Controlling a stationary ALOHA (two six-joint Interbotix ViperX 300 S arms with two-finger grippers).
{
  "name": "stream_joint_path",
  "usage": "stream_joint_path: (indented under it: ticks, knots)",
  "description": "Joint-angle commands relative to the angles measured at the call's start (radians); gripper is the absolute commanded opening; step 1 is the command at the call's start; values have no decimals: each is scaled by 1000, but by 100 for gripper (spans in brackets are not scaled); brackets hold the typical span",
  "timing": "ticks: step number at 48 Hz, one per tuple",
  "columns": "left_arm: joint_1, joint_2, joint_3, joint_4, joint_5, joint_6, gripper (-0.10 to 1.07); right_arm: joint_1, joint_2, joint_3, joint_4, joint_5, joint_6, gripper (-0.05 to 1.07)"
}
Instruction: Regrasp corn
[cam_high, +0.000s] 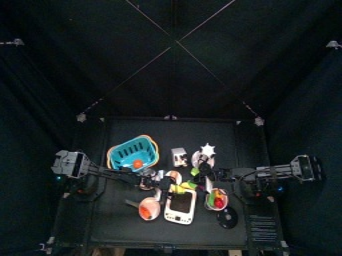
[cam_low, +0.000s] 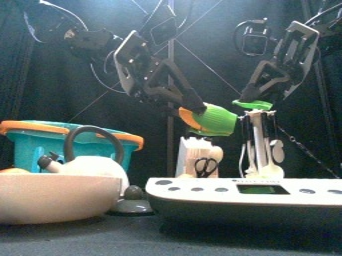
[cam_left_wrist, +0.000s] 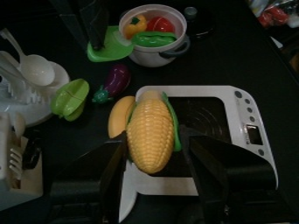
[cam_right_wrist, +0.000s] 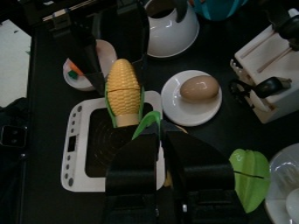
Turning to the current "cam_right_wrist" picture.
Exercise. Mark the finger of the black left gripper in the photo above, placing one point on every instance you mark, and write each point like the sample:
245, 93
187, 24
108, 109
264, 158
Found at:
132, 35
83, 52

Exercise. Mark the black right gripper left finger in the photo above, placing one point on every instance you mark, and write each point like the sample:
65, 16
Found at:
132, 175

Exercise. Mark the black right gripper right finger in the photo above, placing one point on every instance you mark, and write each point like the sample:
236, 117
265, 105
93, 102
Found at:
201, 180

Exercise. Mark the yellow toy corn green husk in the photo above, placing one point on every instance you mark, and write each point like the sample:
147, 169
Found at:
123, 90

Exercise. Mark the pale pink toy pan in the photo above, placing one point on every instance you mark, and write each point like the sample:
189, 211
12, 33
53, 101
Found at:
107, 55

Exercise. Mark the orange toy carrot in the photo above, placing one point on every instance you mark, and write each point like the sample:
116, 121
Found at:
76, 71

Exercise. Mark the white toy pitcher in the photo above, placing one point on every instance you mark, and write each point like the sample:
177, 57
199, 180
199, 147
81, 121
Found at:
171, 35

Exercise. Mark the green toy leaf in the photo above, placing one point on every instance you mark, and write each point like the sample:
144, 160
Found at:
248, 180

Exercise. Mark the white toy phone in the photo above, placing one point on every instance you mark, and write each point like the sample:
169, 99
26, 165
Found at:
77, 145

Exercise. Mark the small white plate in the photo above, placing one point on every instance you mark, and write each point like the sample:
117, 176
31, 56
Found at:
187, 113

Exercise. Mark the teal plastic basket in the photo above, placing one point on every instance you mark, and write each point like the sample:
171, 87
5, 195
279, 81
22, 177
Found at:
217, 10

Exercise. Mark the tan toy egg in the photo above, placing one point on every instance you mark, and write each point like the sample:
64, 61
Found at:
199, 88

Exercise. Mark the black box with sockets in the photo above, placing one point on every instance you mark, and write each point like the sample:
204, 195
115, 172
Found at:
13, 135

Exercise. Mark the black toy utensil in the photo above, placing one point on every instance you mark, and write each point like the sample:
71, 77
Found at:
269, 87

